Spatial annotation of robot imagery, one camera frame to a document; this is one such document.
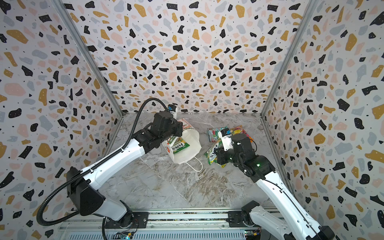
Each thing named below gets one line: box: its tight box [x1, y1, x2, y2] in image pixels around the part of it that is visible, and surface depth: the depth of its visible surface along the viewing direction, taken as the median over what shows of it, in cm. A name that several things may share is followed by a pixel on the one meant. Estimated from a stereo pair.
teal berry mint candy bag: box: [207, 126, 228, 143], surface depth 108 cm
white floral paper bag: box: [162, 118, 202, 165], surface depth 92 cm
